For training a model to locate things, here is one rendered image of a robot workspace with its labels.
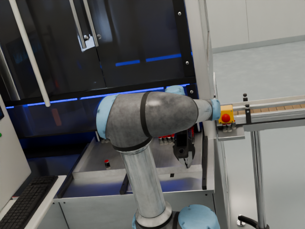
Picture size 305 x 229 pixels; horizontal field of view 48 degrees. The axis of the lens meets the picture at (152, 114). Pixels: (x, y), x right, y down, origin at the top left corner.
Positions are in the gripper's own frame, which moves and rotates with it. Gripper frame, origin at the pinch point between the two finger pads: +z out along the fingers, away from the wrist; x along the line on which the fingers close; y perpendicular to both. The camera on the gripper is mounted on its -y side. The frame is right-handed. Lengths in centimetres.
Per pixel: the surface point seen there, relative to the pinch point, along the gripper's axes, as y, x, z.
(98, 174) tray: 2.2, 41.2, 1.9
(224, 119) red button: 24.7, -17.4, -8.3
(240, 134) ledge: 29.8, -23.8, 3.5
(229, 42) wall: 489, -32, 73
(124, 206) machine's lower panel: 28, 45, 43
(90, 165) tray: 12, 49, 3
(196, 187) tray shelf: -9.7, -3.8, 3.6
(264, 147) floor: 159, -47, 91
